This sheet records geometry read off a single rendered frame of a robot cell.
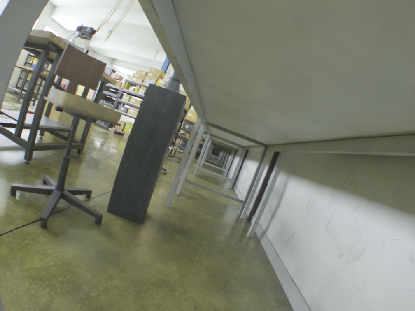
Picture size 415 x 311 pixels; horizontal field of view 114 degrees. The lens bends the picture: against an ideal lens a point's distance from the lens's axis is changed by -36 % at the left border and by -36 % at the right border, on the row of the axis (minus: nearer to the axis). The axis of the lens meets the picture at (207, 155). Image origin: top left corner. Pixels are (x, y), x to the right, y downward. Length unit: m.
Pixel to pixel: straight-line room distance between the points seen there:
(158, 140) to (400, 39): 1.18
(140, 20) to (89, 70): 6.34
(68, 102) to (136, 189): 0.66
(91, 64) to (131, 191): 0.87
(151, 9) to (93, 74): 1.08
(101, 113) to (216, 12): 0.77
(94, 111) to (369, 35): 1.02
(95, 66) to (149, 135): 0.61
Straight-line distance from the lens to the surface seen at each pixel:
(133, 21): 7.81
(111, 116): 1.09
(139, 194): 1.30
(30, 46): 2.08
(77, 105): 0.99
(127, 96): 6.94
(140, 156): 1.26
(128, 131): 6.59
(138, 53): 11.08
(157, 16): 0.44
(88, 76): 1.46
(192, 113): 8.71
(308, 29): 0.42
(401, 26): 0.38
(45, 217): 1.07
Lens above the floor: 0.61
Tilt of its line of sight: 2 degrees down
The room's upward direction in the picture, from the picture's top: 21 degrees clockwise
